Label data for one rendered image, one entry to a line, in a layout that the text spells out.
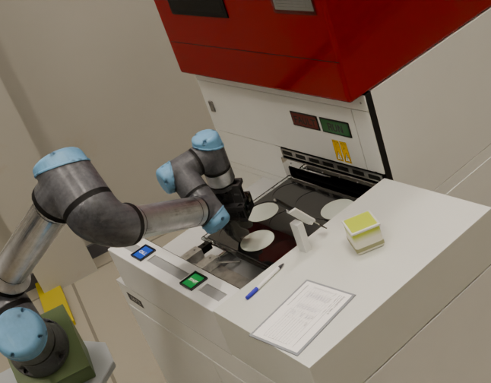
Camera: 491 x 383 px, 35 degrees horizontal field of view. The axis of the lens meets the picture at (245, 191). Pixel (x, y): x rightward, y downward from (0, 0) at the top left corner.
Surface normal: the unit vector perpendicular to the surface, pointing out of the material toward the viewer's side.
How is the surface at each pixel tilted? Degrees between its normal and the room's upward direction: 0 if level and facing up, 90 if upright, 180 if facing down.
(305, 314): 0
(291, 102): 90
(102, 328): 0
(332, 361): 90
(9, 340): 51
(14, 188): 90
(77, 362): 43
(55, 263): 90
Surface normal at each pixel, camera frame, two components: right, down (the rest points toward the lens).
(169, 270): -0.30, -0.83
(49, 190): -0.58, 0.17
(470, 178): 0.60, 0.22
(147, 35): 0.39, 0.35
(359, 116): -0.74, 0.52
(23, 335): 0.10, -0.26
